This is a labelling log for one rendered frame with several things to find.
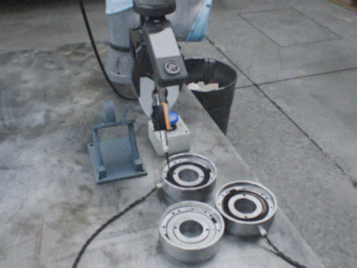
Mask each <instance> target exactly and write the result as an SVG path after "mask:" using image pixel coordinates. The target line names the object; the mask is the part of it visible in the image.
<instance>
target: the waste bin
mask: <svg viewBox="0 0 357 268"><path fill-rule="evenodd" d="M184 62H185V66H186V71H187V77H186V79H185V81H184V83H185V84H186V86H188V85H189V84H191V83H194V84H198V83H199V82H204V84H205V85H208V84H218V89H213V90H193V89H189V90H190V91H191V92H192V94H193V95H194V96H195V97H196V98H197V100H198V101H199V102H200V103H201V105H202V106H203V107H204V109H205V110H206V112H207V113H208V115H209V116H210V117H211V119H212V120H213V121H214V122H215V124H216V125H217V126H218V128H219V129H220V130H221V132H222V133H223V134H224V136H225V137H226V131H227V127H228V121H229V115H230V108H231V105H232V103H233V100H234V95H235V87H236V83H237V80H238V75H237V72H236V71H235V70H234V69H233V68H232V67H231V66H229V65H227V64H226V63H224V62H222V61H220V60H216V59H212V58H203V57H193V58H184Z"/></svg>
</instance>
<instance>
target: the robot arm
mask: <svg viewBox="0 0 357 268"><path fill-rule="evenodd" d="M212 1H213V0H106V3H107V9H106V14H107V21H108V34H109V51H108V56H107V58H106V61H105V65H104V70H105V72H106V74H107V76H108V78H109V80H110V81H112V82H115V83H118V84H124V85H133V86H134V88H135V90H136V93H137V96H138V99H139V101H140V103H141V106H142V108H143V111H144V112H145V114H146V115H147V116H148V117H149V118H152V115H153V108H152V103H153V98H152V91H153V90H154V87H155V82H154V81H153V80H154V79H156V80H157V83H158V86H159V87H161V88H166V91H165V98H166V101H165V103H167V106H168V113H169V114H170V112H171V110H172V108H173V107H174V105H175V103H176V101H177V99H178V96H179V94H180V91H181V89H182V86H183V84H184V81H185V79H186V77H187V71H186V66H185V62H184V55H183V53H180V49H181V46H180V45H179V44H178V43H177V41H182V42H200V41H202V40H203V39H204V38H205V35H206V30H207V27H208V21H209V16H210V11H211V5H212Z"/></svg>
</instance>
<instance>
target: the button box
mask: <svg viewBox="0 0 357 268"><path fill-rule="evenodd" d="M171 127H172V129H170V130H167V137H168V138H167V139H168V151H169V152H168V154H169V155H171V154H176V153H179V152H185V151H188V150H190V131H189V130H188V129H187V127H186V126H185V124H184V123H183V121H182V119H181V118H180V116H179V119H178V122H177V123H175V124H174V125H172V126H171ZM148 133H149V140H150V141H151V143H152V145H153V147H154V149H155V151H156V154H157V155H158V157H161V156H166V155H165V152H164V149H163V146H162V141H161V140H162V139H161V136H160V132H159V131H158V132H153V123H152V121H148Z"/></svg>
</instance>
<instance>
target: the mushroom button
mask: <svg viewBox="0 0 357 268"><path fill-rule="evenodd" d="M169 118H170V124H171V126H172V125H174V124H175V123H177V122H178V121H179V117H178V115H177V114H176V113H174V112H170V114H169Z"/></svg>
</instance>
